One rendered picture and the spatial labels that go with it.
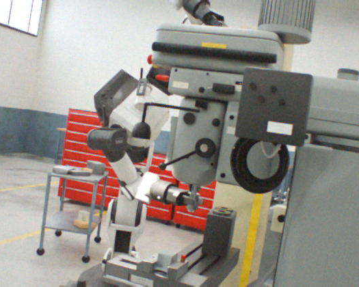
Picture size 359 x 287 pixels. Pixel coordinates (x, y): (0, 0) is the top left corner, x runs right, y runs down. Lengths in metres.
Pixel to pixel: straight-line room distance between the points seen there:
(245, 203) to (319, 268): 2.01
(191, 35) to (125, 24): 10.55
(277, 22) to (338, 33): 9.31
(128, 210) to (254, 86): 1.28
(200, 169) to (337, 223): 0.52
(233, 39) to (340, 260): 0.82
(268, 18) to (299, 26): 0.11
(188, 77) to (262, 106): 0.41
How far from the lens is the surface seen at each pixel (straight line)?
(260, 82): 1.39
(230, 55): 1.63
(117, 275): 1.71
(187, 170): 1.73
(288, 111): 1.37
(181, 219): 6.69
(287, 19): 1.70
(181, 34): 1.73
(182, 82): 1.71
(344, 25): 11.04
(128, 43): 12.10
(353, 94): 1.63
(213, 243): 2.23
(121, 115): 2.10
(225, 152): 1.66
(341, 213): 1.56
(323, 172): 1.57
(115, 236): 2.55
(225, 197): 3.57
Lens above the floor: 1.54
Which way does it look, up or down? 3 degrees down
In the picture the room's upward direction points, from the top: 8 degrees clockwise
